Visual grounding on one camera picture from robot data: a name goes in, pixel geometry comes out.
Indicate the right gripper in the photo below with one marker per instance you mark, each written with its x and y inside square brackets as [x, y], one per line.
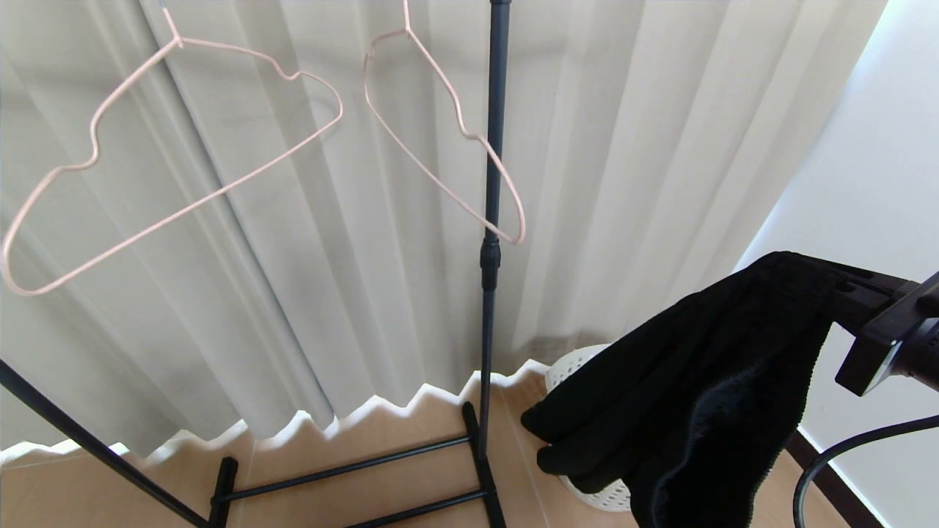
[891, 345]

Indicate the black shorts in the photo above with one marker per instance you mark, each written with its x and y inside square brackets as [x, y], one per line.
[697, 381]

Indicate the white laundry basket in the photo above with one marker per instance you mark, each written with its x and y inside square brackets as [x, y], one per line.
[579, 363]

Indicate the black clothes rack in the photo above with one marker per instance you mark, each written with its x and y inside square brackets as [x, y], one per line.
[493, 147]

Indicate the pink clothes hanger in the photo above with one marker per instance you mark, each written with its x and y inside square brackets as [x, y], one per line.
[433, 79]
[176, 209]

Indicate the beige curtain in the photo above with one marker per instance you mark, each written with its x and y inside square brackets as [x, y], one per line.
[660, 147]

